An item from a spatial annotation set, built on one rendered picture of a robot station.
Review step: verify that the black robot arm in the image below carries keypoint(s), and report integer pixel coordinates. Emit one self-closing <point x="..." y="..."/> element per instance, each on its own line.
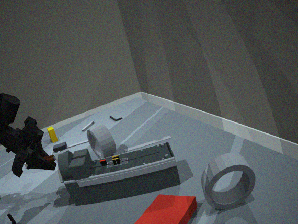
<point x="8" y="109"/>

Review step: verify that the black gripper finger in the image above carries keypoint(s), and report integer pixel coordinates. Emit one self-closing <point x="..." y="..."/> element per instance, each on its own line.
<point x="42" y="153"/>
<point x="38" y="162"/>

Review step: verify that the grey cylinder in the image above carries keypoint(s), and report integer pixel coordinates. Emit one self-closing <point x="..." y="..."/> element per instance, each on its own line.
<point x="220" y="166"/>
<point x="101" y="141"/>

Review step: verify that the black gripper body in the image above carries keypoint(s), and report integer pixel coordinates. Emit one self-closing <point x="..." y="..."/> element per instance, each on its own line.
<point x="21" y="155"/>

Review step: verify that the yellow rectangular block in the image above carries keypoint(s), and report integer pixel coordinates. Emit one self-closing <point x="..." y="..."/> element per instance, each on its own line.
<point x="52" y="134"/>

